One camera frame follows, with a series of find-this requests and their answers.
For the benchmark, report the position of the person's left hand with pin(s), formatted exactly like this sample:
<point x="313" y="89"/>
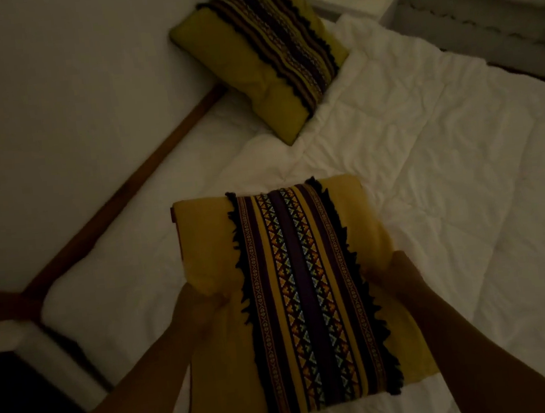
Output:
<point x="196" y="314"/>

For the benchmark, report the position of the person's right hand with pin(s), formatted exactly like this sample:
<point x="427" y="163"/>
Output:
<point x="404" y="280"/>

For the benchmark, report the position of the person's left thumb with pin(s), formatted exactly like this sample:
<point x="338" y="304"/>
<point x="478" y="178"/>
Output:
<point x="217" y="301"/>

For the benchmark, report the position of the person's right thumb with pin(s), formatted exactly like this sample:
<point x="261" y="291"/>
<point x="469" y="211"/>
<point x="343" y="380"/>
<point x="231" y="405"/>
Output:
<point x="381" y="274"/>

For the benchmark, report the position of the yellow patterned fringed cushion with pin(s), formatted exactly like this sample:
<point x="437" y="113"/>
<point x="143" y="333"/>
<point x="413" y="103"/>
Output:
<point x="261" y="52"/>
<point x="288" y="309"/>

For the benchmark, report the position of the person's right forearm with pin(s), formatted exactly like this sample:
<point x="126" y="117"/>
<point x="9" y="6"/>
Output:
<point x="483" y="361"/>

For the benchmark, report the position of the person's left forearm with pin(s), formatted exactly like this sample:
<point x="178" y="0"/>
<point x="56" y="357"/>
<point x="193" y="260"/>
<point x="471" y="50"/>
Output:
<point x="123" y="399"/>

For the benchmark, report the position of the white quilted duvet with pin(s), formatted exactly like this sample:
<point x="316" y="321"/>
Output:
<point x="399" y="210"/>

